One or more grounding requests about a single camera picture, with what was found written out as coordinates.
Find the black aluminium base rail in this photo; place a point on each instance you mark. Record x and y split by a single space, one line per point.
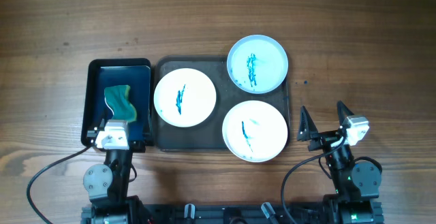
303 212

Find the white plate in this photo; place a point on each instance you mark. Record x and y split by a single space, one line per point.
185 97
257 64
254 131

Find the brown serving tray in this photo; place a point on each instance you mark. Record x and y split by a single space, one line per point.
207 135

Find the green yellow sponge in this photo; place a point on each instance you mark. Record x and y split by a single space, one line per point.
117 100

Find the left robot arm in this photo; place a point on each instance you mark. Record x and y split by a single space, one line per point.
107 186

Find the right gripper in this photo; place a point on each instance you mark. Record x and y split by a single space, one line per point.
323 139

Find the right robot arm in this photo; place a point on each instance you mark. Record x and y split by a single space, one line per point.
356 180

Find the black water-filled tray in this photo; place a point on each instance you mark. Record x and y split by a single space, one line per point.
103 73

